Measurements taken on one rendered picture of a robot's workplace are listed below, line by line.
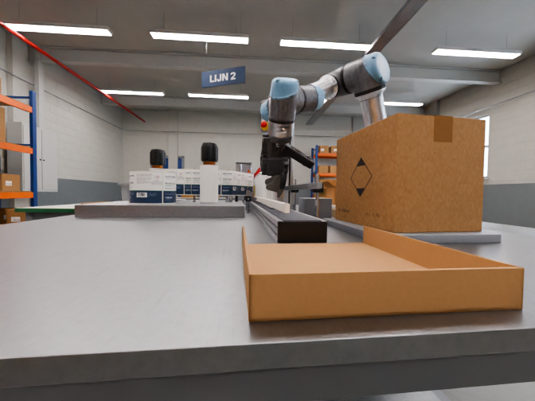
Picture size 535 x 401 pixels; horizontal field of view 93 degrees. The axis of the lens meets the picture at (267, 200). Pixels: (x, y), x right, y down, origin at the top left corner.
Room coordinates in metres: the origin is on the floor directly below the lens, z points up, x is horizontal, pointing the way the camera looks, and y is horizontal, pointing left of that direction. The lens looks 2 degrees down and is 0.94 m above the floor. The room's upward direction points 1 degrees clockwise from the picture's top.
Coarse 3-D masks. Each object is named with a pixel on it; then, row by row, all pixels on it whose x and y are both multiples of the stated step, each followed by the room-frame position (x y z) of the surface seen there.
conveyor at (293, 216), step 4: (252, 200) 1.75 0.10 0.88; (260, 204) 1.19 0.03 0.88; (264, 208) 0.92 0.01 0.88; (268, 208) 0.90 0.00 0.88; (272, 212) 0.73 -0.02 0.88; (276, 212) 0.73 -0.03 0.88; (280, 212) 0.73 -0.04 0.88; (292, 212) 0.73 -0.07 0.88; (296, 212) 0.74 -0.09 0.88; (276, 216) 0.63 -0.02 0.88; (280, 216) 0.61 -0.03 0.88; (284, 216) 0.61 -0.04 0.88; (288, 216) 0.61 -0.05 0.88; (292, 216) 0.61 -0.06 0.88; (296, 216) 0.61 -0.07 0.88; (300, 216) 0.61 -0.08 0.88; (304, 216) 0.61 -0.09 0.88; (308, 216) 0.62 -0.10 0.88; (284, 220) 0.53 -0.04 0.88; (288, 220) 0.54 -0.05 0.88; (292, 220) 0.54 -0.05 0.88; (296, 220) 0.54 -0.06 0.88; (300, 220) 0.54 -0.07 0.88; (304, 220) 0.54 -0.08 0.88; (308, 220) 0.54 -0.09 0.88; (312, 220) 0.54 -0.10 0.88; (316, 220) 0.54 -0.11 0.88; (320, 220) 0.54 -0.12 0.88
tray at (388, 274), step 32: (256, 256) 0.40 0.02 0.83; (288, 256) 0.41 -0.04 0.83; (320, 256) 0.41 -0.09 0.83; (352, 256) 0.41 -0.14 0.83; (384, 256) 0.42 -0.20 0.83; (416, 256) 0.37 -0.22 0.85; (448, 256) 0.32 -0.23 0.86; (480, 256) 0.28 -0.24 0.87; (256, 288) 0.21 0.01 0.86; (288, 288) 0.21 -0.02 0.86; (320, 288) 0.21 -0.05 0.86; (352, 288) 0.22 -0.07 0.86; (384, 288) 0.22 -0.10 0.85; (416, 288) 0.22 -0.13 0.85; (448, 288) 0.23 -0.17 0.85; (480, 288) 0.23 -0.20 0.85; (512, 288) 0.23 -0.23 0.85; (256, 320) 0.21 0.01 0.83
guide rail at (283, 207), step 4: (260, 200) 1.08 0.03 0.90; (264, 200) 0.92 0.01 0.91; (268, 200) 0.80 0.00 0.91; (272, 200) 0.72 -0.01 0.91; (268, 204) 0.80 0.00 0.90; (272, 204) 0.71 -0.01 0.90; (276, 204) 0.64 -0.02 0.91; (280, 204) 0.58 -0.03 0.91; (284, 204) 0.53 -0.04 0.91; (288, 204) 0.53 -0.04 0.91; (276, 208) 0.64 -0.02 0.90; (280, 208) 0.58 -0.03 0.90; (284, 208) 0.53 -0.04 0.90; (288, 208) 0.53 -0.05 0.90; (284, 212) 0.53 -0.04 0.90; (288, 212) 0.53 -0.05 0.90
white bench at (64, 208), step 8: (16, 208) 1.85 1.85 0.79; (24, 208) 1.85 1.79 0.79; (32, 208) 1.86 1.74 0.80; (40, 208) 1.86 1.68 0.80; (48, 208) 1.86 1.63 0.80; (56, 208) 1.87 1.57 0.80; (64, 208) 1.87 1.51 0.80; (72, 208) 1.88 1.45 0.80; (32, 216) 1.89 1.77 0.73; (40, 216) 1.91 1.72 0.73; (48, 216) 1.91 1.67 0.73; (56, 216) 1.92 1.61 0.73
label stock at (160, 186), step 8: (136, 176) 1.09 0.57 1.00; (144, 176) 1.09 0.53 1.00; (152, 176) 1.10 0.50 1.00; (160, 176) 1.11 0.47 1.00; (168, 176) 1.14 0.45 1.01; (136, 184) 1.09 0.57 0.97; (144, 184) 1.09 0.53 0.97; (152, 184) 1.10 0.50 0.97; (160, 184) 1.11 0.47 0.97; (168, 184) 1.14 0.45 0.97; (136, 192) 1.09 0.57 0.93; (144, 192) 1.09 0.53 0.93; (152, 192) 1.10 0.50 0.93; (160, 192) 1.11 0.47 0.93; (168, 192) 1.14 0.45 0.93; (136, 200) 1.09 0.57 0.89; (144, 200) 1.09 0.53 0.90; (152, 200) 1.10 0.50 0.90; (160, 200) 1.11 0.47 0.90; (168, 200) 1.14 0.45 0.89
